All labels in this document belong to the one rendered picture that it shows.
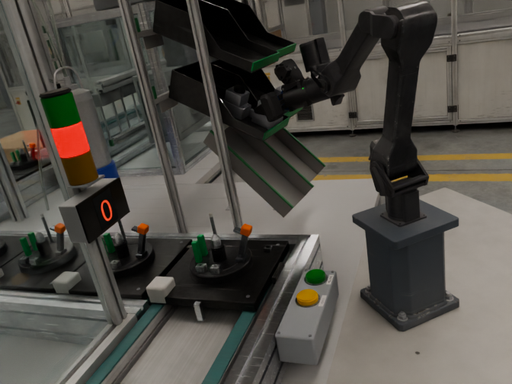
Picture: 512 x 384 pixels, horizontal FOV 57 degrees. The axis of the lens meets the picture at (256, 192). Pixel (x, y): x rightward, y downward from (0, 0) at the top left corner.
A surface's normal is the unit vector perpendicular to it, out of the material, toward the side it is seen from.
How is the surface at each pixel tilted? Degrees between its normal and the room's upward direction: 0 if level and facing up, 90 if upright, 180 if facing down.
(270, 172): 45
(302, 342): 90
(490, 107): 90
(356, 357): 0
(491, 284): 0
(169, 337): 0
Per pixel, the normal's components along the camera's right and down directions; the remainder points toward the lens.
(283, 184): 0.49, -0.61
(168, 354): -0.17, -0.91
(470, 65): -0.40, 0.41
